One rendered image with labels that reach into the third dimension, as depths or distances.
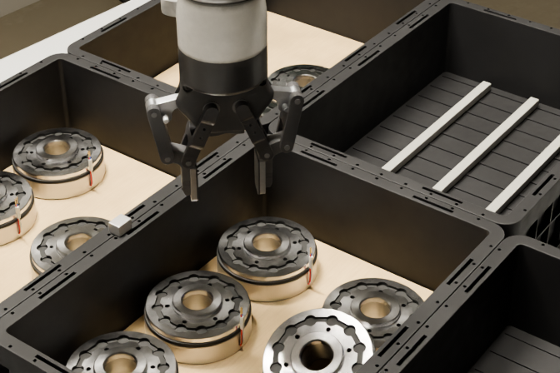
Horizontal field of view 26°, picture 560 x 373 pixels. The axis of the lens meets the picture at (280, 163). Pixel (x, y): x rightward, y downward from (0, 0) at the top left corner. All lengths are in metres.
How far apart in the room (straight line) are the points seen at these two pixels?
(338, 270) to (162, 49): 0.47
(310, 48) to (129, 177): 0.38
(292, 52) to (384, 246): 0.47
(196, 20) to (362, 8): 0.71
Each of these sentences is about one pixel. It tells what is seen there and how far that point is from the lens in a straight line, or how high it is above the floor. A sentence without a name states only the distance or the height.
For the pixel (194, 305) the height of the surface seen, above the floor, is 0.85.
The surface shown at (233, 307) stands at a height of 0.86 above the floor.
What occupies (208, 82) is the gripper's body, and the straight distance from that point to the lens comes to 1.00.
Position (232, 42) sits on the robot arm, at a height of 1.16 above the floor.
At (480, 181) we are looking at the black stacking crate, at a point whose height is 0.83.
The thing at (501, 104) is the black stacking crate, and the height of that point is 0.83.
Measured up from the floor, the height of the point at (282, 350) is 0.87.
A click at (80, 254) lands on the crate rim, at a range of 1.14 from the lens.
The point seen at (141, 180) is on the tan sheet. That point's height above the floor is 0.83.
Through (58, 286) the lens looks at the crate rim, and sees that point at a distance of 1.11.
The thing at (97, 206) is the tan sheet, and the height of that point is 0.83.
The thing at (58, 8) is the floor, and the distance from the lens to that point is 3.66.
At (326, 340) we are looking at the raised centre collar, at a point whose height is 0.89.
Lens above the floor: 1.63
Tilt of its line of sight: 34 degrees down
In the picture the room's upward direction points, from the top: straight up
